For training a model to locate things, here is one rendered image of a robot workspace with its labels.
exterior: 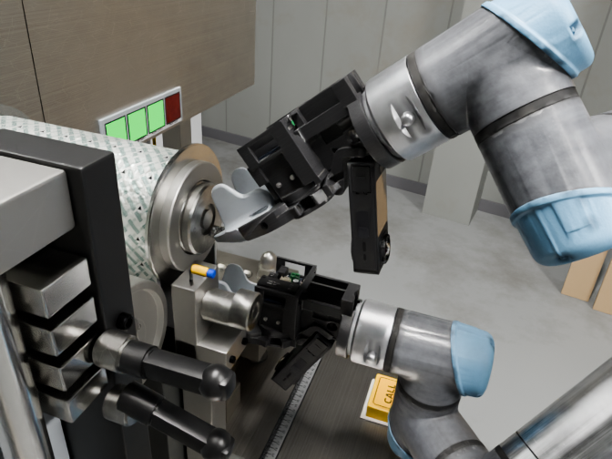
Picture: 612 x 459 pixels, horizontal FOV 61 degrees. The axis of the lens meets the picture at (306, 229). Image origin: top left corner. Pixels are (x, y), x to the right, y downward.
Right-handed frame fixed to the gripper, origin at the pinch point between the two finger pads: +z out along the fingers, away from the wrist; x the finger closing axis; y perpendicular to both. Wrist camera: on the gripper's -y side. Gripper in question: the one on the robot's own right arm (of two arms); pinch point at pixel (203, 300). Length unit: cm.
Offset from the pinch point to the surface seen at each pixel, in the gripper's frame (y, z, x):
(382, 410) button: -16.6, -24.6, -6.5
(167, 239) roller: 16.5, -3.3, 11.8
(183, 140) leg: -10, 46, -72
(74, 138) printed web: 22.3, 10.1, 6.9
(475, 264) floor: -109, -48, -210
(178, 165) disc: 22.3, -2.4, 7.9
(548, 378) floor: -109, -81, -133
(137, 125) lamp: 9.5, 29.4, -30.0
